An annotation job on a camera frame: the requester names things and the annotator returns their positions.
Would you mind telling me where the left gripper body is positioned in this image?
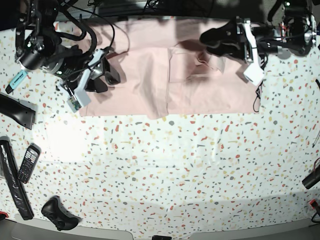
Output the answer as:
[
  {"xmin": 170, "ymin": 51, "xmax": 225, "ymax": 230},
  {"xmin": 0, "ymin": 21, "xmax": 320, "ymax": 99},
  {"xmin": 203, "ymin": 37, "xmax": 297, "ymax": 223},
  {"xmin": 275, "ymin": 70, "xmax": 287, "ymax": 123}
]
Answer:
[{"xmin": 234, "ymin": 16, "xmax": 262, "ymax": 63}]

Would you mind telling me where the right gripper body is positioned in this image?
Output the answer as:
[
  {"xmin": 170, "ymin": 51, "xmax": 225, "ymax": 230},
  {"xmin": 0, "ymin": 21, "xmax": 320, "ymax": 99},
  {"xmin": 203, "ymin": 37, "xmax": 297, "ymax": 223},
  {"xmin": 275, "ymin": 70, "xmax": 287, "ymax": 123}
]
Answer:
[{"xmin": 52, "ymin": 47, "xmax": 96, "ymax": 87}]

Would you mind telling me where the pink T-shirt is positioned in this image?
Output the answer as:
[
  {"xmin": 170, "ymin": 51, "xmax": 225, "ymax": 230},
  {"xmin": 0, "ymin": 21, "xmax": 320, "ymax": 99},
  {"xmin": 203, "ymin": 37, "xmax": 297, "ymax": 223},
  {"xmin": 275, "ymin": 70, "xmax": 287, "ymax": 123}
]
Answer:
[{"xmin": 53, "ymin": 18, "xmax": 263, "ymax": 120}]

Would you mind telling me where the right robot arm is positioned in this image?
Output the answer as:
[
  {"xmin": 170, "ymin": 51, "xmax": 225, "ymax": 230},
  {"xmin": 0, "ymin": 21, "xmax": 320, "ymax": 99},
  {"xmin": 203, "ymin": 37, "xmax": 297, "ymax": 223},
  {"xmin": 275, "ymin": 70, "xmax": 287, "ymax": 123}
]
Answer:
[{"xmin": 15, "ymin": 0, "xmax": 121, "ymax": 96}]

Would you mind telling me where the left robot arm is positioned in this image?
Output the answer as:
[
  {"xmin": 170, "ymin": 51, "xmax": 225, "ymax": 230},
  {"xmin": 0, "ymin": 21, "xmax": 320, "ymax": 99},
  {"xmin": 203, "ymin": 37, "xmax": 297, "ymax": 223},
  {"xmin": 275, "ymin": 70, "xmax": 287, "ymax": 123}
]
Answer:
[{"xmin": 199, "ymin": 0, "xmax": 317, "ymax": 63}]

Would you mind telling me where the light blue highlighter marker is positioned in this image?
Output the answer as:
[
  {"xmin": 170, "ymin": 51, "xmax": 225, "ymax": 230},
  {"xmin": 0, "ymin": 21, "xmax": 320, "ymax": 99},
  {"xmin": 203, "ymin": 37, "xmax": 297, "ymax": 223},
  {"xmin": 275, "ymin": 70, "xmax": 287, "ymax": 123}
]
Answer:
[{"xmin": 5, "ymin": 70, "xmax": 28, "ymax": 94}]

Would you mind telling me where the black handheld device left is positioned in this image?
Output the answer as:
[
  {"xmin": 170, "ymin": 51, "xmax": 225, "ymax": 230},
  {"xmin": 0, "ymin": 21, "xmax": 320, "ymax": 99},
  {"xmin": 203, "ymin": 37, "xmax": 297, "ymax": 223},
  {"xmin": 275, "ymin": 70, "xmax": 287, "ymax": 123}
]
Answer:
[{"xmin": 0, "ymin": 92, "xmax": 38, "ymax": 130}]

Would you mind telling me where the black remote control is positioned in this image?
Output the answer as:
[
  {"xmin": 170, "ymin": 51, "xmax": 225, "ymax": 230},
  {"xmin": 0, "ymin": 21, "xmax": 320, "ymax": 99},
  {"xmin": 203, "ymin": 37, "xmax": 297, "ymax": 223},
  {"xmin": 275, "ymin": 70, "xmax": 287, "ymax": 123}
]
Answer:
[{"xmin": 17, "ymin": 143, "xmax": 41, "ymax": 184}]

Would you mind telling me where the terrazzo pattern table cloth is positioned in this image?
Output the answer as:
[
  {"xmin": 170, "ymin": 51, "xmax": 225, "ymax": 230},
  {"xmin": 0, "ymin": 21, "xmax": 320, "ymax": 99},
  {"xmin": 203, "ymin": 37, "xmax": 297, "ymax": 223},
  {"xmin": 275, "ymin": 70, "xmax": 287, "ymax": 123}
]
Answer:
[{"xmin": 0, "ymin": 14, "xmax": 320, "ymax": 238}]

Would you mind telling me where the long black bar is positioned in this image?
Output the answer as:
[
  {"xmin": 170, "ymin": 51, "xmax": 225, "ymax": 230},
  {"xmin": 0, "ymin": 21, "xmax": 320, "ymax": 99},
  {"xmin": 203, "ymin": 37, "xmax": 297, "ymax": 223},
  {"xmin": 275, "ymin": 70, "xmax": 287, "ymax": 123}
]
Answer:
[{"xmin": 0, "ymin": 137, "xmax": 34, "ymax": 221}]

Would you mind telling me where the silver pen right edge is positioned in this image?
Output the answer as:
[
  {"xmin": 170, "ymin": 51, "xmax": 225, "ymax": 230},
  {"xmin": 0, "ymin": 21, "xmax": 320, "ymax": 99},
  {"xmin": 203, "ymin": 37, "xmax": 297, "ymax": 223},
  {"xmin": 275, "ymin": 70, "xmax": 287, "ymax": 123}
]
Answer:
[{"xmin": 312, "ymin": 130, "xmax": 320, "ymax": 148}]

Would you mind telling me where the black game controller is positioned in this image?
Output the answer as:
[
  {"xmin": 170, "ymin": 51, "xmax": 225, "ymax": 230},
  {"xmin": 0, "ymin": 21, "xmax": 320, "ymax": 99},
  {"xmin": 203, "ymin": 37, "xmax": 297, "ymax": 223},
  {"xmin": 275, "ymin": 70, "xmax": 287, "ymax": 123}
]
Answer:
[{"xmin": 41, "ymin": 196, "xmax": 81, "ymax": 231}]

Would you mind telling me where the black cylindrical tool right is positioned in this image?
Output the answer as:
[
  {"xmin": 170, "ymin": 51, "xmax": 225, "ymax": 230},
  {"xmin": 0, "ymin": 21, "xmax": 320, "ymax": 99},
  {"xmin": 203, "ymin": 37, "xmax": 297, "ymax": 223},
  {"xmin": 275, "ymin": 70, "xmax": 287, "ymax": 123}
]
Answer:
[{"xmin": 302, "ymin": 167, "xmax": 320, "ymax": 190}]

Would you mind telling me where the red object bottom left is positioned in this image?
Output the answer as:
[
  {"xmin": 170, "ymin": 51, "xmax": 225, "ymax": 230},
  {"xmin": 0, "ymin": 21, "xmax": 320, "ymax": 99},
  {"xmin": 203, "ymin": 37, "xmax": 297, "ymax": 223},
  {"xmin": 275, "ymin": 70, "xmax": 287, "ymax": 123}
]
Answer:
[{"xmin": 0, "ymin": 211, "xmax": 8, "ymax": 221}]

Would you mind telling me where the small black object bottom edge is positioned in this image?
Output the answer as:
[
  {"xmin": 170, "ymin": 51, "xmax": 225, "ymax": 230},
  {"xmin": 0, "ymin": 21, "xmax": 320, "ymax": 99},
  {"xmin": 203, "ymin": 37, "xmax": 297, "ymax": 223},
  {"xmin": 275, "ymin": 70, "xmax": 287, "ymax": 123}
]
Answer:
[{"xmin": 151, "ymin": 235, "xmax": 173, "ymax": 240}]

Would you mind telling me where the small red black clip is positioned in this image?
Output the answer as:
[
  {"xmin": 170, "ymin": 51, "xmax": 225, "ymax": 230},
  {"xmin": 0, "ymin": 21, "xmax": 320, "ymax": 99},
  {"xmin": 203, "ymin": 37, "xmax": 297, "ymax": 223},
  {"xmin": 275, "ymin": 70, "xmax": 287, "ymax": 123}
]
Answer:
[{"xmin": 309, "ymin": 199, "xmax": 320, "ymax": 209}]

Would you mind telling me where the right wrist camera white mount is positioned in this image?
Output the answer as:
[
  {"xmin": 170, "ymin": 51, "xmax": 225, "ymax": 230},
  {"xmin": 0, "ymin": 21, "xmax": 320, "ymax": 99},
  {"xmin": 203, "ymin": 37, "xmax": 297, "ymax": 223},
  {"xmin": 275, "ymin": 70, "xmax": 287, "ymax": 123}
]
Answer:
[{"xmin": 56, "ymin": 49, "xmax": 106, "ymax": 113}]

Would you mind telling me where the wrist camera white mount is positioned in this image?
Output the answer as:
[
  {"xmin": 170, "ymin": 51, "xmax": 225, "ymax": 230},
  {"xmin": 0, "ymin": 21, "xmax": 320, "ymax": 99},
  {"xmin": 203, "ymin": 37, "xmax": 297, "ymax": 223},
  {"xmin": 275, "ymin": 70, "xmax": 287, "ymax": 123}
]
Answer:
[
  {"xmin": 242, "ymin": 18, "xmax": 265, "ymax": 86},
  {"xmin": 56, "ymin": 49, "xmax": 106, "ymax": 113}
]

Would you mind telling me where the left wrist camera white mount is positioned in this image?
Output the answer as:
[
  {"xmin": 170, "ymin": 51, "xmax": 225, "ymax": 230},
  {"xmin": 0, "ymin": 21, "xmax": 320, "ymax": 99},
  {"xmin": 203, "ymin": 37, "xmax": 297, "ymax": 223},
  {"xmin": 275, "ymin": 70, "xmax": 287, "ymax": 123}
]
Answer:
[{"xmin": 242, "ymin": 18, "xmax": 265, "ymax": 86}]

